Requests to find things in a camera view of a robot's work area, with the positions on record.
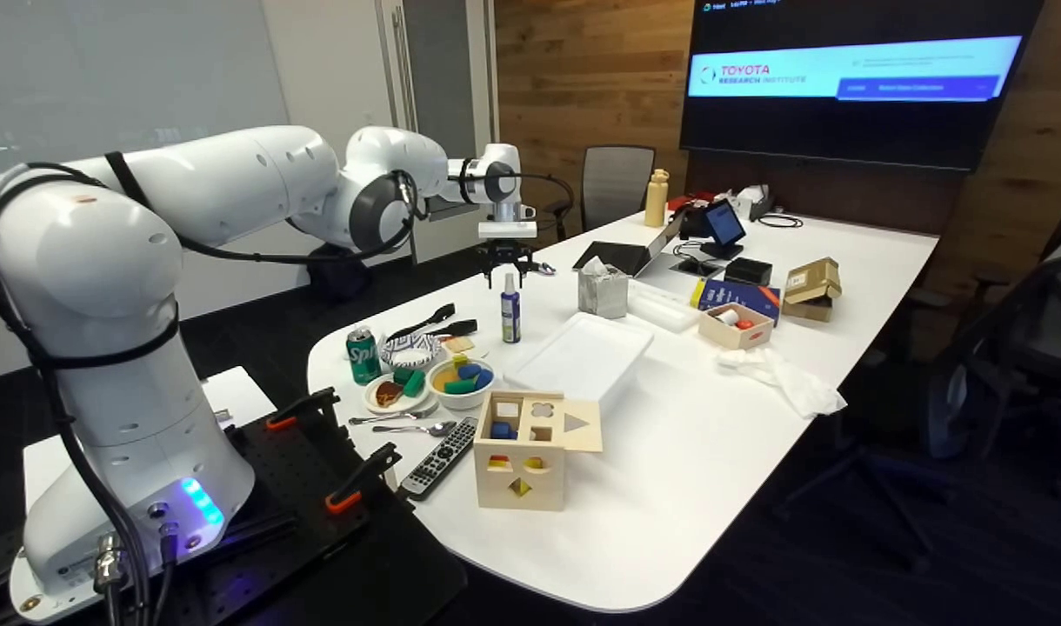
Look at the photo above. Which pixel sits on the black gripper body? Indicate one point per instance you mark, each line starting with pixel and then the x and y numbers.
pixel 506 255

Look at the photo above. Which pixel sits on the blue bottle white cap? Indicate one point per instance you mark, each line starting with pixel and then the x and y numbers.
pixel 511 306

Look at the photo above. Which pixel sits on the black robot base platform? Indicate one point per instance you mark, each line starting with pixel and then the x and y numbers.
pixel 324 541

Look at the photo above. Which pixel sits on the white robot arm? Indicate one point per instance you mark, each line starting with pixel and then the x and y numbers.
pixel 87 284

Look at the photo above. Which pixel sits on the tan wooden bottle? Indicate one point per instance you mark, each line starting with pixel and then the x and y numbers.
pixel 656 199

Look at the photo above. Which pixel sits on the grey tissue box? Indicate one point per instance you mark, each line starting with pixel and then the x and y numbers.
pixel 602 291

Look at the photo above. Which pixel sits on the black notebook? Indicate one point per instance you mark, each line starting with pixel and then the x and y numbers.
pixel 632 258

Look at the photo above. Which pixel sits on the grey office chair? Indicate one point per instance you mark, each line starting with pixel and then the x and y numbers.
pixel 615 185

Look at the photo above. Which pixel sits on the white flat box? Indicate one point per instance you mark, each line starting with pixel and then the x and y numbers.
pixel 585 359

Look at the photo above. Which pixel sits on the white bowl with toys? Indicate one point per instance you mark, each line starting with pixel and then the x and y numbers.
pixel 461 385

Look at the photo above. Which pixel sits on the clear plastic cup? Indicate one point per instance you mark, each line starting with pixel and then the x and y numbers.
pixel 417 354

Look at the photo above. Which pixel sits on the green soda can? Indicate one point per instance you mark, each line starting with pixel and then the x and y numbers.
pixel 362 357

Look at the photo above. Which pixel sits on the black backpack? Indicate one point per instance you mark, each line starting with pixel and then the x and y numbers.
pixel 337 277

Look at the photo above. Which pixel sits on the white plate with food toys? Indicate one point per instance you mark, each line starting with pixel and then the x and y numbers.
pixel 399 396

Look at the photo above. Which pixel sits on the black remote control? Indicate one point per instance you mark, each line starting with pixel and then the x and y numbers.
pixel 455 443

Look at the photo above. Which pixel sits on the wooden shape sorter box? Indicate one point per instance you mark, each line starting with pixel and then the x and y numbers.
pixel 522 448

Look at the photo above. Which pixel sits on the small tablet on stand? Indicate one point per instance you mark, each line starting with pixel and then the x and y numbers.
pixel 726 230

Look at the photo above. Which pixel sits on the blue snack package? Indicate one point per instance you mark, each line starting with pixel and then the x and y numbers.
pixel 734 292

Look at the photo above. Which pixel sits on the metal spoon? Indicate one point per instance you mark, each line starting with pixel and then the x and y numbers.
pixel 410 425

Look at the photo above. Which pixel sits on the small open wooden box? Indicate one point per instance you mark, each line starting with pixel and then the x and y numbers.
pixel 814 284

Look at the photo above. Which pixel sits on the clear plastic bag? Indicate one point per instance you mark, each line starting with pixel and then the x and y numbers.
pixel 805 392

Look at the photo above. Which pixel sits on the whiteboard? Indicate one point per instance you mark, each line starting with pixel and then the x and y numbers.
pixel 114 76

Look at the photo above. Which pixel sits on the black office chair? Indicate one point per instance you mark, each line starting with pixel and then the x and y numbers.
pixel 1003 365

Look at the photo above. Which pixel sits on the wall mounted tv screen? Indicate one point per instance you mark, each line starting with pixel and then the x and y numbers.
pixel 854 80

